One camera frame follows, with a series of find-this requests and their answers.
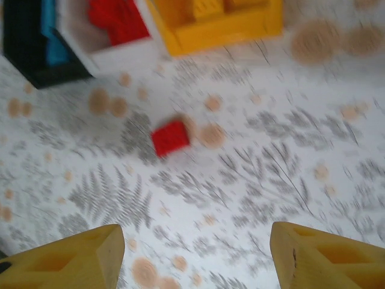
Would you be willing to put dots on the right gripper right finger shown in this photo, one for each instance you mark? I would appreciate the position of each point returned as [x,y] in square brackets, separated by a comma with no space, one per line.
[331,265]

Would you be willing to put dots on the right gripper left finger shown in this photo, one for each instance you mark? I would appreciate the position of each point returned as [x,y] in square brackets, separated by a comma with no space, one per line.
[60,265]

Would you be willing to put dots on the red lego brick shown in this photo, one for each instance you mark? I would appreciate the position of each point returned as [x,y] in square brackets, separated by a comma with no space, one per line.
[100,12]
[127,28]

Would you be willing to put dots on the orange lego brick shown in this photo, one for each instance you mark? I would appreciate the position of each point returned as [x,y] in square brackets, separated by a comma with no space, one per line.
[243,4]

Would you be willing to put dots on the floral patterned table cover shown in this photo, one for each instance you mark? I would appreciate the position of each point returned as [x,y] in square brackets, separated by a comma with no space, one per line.
[240,180]

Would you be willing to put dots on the red square lego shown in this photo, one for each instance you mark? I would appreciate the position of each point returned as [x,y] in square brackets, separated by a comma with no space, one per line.
[170,138]

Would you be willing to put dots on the white plastic bin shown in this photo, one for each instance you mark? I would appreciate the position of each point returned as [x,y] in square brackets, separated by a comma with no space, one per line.
[99,57]

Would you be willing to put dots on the black plastic bin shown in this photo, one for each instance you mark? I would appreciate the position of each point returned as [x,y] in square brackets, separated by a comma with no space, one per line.
[21,45]

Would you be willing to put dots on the yellow plastic bin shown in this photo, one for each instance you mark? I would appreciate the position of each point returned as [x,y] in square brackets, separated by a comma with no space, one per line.
[216,30]

